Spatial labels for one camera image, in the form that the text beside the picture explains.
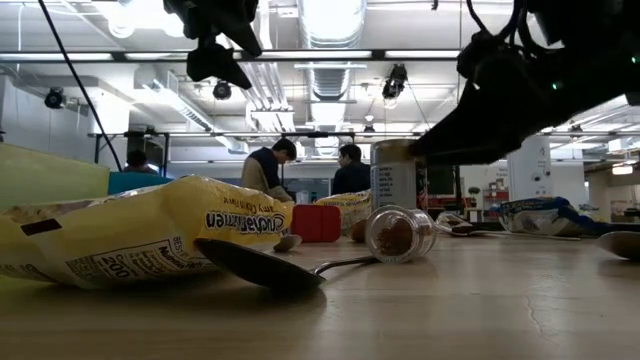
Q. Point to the small glass spice jar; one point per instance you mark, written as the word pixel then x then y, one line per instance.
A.
pixel 395 235

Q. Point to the red pink small box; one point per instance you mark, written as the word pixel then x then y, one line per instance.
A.
pixel 315 223

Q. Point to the yellow Maruchan ramen packet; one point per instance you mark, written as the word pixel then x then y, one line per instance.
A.
pixel 125 230

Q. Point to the yellow translucent plastic tray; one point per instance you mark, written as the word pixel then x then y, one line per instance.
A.
pixel 50 175

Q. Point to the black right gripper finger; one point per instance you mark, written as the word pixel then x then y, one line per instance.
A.
pixel 465 140

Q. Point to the white pillar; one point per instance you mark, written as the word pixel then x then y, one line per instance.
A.
pixel 530 175

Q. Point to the glowing wall light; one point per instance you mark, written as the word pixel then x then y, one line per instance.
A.
pixel 622 170

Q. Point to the thin silver spoon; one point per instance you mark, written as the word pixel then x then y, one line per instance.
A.
pixel 452 227

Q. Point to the black metal table frame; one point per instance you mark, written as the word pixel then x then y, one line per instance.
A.
pixel 620 227

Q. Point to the person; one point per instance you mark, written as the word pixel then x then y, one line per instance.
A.
pixel 137 162
pixel 350 177
pixel 265 170

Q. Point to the black monitor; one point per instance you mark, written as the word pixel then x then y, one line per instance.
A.
pixel 440 180

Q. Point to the yellow crinkled snack packet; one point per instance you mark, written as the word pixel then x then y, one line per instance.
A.
pixel 350 207

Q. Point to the blue white snack packet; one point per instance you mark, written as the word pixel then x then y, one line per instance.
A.
pixel 540 215

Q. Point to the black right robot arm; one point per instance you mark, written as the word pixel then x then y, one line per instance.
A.
pixel 590 20

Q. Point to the silver ventilation duct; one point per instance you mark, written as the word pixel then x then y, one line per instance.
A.
pixel 330 82

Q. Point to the red storage shelf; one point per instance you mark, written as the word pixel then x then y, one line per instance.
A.
pixel 500 196

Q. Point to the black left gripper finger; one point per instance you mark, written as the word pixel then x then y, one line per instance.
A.
pixel 212 65
pixel 242 35

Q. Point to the black ceiling spotlight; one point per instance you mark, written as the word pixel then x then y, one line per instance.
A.
pixel 221 91
pixel 54 98
pixel 395 82

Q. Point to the white ceiling duct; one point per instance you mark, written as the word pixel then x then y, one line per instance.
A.
pixel 175 100

